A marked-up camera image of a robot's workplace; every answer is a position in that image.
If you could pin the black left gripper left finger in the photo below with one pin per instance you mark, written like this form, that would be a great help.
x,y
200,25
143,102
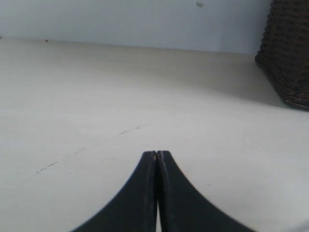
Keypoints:
x,y
134,207

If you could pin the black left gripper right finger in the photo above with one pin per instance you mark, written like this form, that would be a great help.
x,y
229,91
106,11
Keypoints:
x,y
182,208

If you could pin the dark brown wicker basket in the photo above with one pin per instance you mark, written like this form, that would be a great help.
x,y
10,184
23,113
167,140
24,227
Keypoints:
x,y
284,51

